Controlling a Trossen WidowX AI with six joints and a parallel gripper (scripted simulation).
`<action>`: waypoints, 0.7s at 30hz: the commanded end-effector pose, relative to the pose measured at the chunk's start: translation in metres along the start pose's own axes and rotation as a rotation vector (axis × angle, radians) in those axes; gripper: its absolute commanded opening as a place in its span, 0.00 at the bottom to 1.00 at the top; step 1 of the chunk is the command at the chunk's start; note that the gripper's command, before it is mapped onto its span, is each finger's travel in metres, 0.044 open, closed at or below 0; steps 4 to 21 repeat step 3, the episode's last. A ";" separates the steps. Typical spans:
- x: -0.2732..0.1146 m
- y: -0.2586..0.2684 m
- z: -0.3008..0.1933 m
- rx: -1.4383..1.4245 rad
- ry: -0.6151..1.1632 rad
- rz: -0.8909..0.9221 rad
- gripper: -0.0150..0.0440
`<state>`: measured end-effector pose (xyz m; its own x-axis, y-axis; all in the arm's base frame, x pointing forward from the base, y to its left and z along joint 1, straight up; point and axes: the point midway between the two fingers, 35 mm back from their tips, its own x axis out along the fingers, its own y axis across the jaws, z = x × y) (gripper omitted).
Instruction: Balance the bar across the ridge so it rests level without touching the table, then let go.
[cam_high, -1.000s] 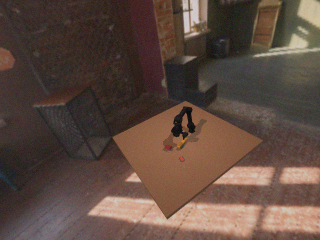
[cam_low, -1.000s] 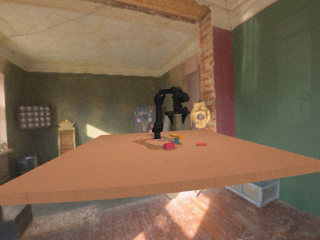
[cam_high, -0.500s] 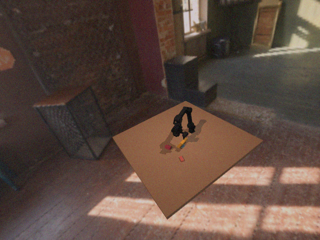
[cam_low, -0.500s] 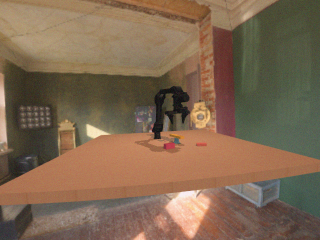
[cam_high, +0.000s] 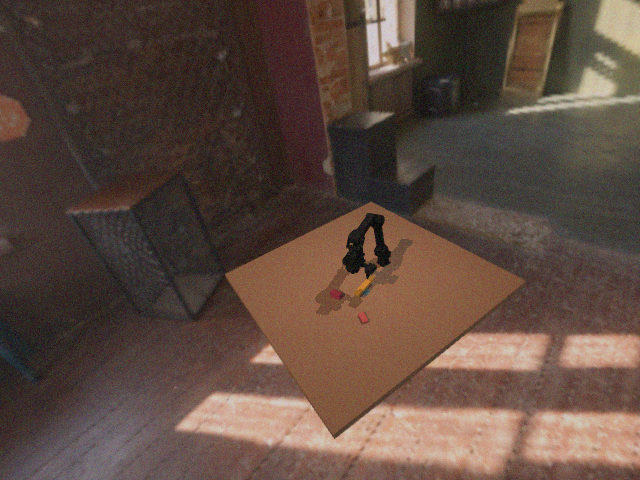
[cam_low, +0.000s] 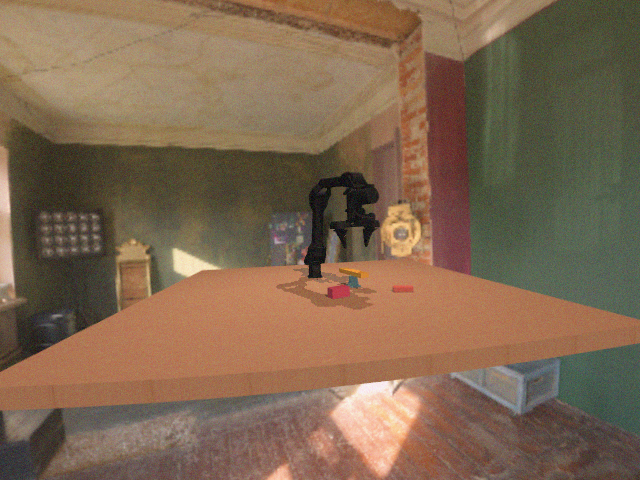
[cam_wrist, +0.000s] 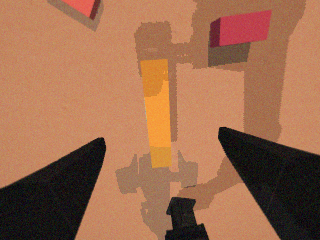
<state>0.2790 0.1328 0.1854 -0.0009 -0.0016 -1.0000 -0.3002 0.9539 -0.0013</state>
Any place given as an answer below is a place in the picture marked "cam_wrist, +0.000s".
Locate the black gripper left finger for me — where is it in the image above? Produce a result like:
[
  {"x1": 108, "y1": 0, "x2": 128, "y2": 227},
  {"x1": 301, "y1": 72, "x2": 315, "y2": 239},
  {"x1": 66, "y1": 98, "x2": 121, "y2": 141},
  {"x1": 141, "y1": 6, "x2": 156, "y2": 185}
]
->
[{"x1": 0, "y1": 137, "x2": 106, "y2": 240}]

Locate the red flat bar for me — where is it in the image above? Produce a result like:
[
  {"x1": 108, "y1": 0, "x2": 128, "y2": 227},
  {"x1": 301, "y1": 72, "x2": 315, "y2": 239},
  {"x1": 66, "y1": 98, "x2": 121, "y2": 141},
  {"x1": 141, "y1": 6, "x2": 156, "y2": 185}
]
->
[
  {"x1": 210, "y1": 10, "x2": 272, "y2": 48},
  {"x1": 62, "y1": 0, "x2": 101, "y2": 21}
]

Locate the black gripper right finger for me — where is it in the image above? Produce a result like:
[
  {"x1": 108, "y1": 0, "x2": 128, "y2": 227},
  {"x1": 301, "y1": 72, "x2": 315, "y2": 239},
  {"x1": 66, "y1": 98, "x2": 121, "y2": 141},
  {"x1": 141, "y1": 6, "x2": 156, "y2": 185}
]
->
[{"x1": 218, "y1": 127, "x2": 320, "y2": 240}]

